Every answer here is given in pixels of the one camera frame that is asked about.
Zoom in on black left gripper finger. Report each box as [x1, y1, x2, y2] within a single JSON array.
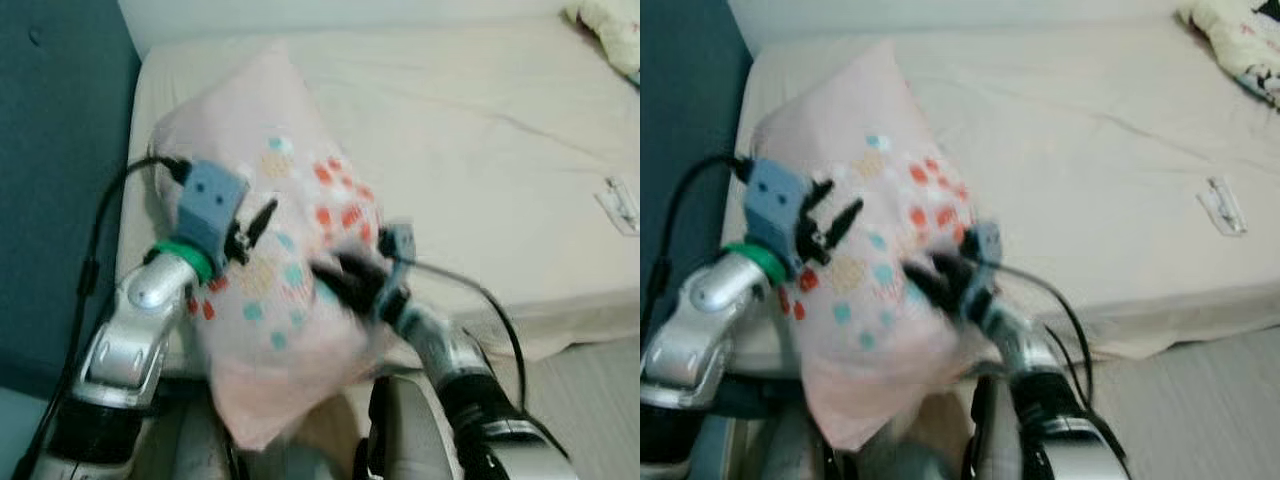
[[803, 178, 835, 233], [828, 198, 864, 251], [248, 198, 279, 249]]

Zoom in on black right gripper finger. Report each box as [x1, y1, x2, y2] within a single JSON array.
[[915, 278, 963, 309], [903, 255, 959, 283], [310, 255, 366, 283], [322, 278, 373, 309]]

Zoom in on pink pillow with coloured dots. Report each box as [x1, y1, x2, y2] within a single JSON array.
[[750, 40, 1001, 453], [150, 40, 401, 453]]

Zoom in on small white plastic package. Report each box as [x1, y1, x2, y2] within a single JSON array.
[[1197, 177, 1249, 238], [595, 177, 641, 237]]

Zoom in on cream cartoon print blanket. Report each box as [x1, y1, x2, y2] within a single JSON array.
[[1178, 0, 1280, 109], [562, 0, 641, 83]]

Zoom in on grey robot right leg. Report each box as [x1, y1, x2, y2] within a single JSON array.
[[965, 375, 1041, 480], [365, 375, 461, 480]]

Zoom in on grey robot leg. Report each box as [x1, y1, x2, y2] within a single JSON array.
[[780, 400, 851, 480], [365, 375, 461, 480], [965, 375, 1041, 480], [160, 400, 241, 480]]

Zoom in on bed with cream sheet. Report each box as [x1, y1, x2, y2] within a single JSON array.
[[115, 12, 641, 366], [735, 15, 1280, 361]]

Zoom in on grey robot left leg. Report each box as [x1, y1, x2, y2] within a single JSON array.
[[160, 400, 241, 480], [780, 400, 851, 480]]

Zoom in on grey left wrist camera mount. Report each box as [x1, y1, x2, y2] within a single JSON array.
[[745, 160, 813, 276], [178, 160, 251, 263]]

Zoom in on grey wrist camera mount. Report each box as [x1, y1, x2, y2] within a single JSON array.
[[378, 222, 416, 265], [745, 160, 813, 276], [178, 160, 251, 263], [962, 222, 1004, 266]]

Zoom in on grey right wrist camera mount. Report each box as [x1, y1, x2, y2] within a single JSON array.
[[962, 222, 1004, 266], [378, 222, 416, 265]]

